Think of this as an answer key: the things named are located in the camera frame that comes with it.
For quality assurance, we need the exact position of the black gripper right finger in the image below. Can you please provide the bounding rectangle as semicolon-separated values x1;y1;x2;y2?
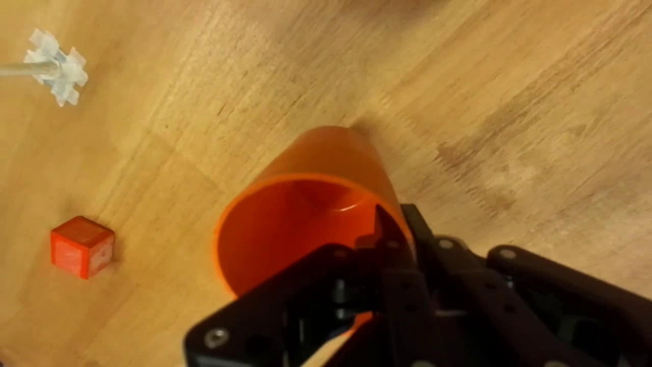
402;202;652;367

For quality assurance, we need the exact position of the white plastic jack toy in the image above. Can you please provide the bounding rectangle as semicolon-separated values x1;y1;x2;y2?
0;27;89;111

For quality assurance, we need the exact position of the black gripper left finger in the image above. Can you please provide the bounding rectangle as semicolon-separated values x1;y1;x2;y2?
183;204;413;367

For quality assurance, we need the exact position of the orange plastic cup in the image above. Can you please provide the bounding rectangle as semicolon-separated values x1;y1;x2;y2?
212;125;418;367

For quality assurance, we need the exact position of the red cube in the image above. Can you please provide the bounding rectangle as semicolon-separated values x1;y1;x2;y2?
48;215;118;282

